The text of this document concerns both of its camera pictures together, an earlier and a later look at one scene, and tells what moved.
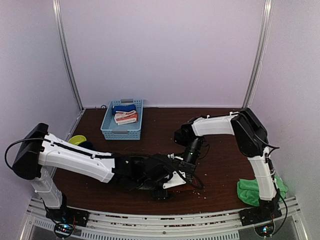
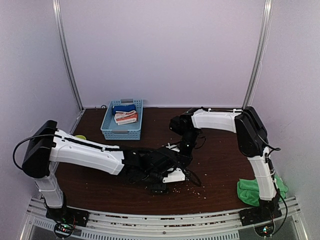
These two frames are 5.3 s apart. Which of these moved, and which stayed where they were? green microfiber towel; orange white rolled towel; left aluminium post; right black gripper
Moved: right black gripper
Stayed: green microfiber towel; orange white rolled towel; left aluminium post
